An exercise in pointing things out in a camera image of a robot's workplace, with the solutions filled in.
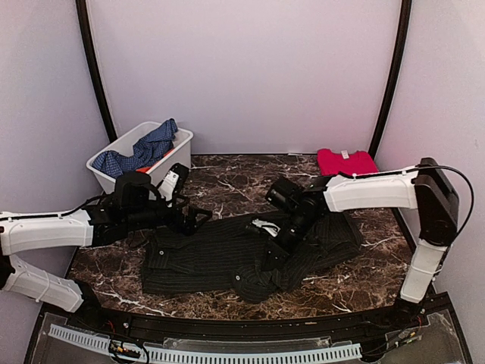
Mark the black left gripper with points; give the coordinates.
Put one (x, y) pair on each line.
(189, 226)

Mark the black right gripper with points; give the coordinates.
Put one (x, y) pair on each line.
(280, 250)

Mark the black striped garment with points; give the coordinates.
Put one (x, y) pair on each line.
(229, 253)

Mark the red t-shirt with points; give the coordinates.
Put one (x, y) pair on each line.
(332, 163)

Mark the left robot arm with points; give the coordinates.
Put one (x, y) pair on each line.
(89, 226)

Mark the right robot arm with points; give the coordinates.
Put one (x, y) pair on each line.
(423, 189)

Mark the white plastic laundry bin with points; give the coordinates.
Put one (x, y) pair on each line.
(123, 145)

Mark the orange red garment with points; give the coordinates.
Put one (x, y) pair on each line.
(148, 168)

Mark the blue checkered garment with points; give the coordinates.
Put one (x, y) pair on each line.
(147, 151)

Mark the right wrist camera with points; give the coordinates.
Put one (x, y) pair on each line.
(284, 194)

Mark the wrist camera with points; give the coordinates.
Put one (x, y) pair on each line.
(284, 194)
(134, 190)

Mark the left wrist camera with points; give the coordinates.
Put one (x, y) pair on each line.
(134, 190)

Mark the white slotted cable duct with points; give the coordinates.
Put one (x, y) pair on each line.
(205, 351)

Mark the black front rail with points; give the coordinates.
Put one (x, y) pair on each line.
(364, 326)

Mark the black frame post left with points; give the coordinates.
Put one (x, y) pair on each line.
(93, 68)

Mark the black frame post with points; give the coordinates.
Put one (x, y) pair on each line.
(393, 77)
(93, 68)

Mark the black frame post right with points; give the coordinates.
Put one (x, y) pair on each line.
(393, 77)

